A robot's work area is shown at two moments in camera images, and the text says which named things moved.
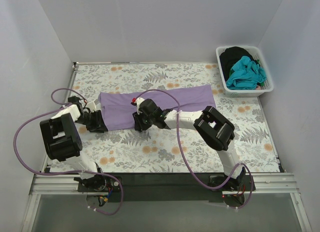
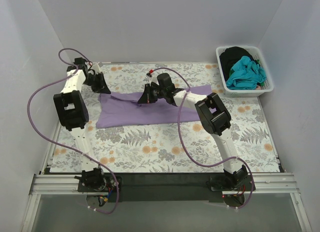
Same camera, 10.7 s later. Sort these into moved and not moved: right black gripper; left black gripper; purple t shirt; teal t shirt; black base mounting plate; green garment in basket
Moved: left black gripper; right black gripper
Not moved: teal t shirt; black base mounting plate; purple t shirt; green garment in basket
